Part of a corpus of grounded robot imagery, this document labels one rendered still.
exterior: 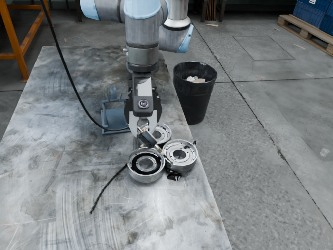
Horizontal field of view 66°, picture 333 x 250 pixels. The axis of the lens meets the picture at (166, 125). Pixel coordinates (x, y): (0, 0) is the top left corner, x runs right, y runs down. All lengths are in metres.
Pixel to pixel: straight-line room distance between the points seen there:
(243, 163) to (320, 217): 0.56
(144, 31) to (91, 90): 0.55
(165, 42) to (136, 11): 0.52
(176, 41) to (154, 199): 0.64
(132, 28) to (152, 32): 0.04
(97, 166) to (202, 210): 0.32
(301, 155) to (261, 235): 0.81
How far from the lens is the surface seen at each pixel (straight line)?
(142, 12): 0.58
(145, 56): 0.60
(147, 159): 0.75
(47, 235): 0.69
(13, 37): 2.68
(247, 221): 1.68
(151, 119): 0.68
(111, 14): 0.71
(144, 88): 0.60
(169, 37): 1.07
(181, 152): 0.78
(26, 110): 1.04
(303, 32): 4.43
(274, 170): 2.00
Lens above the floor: 1.39
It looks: 41 degrees down
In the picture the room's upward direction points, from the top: 5 degrees clockwise
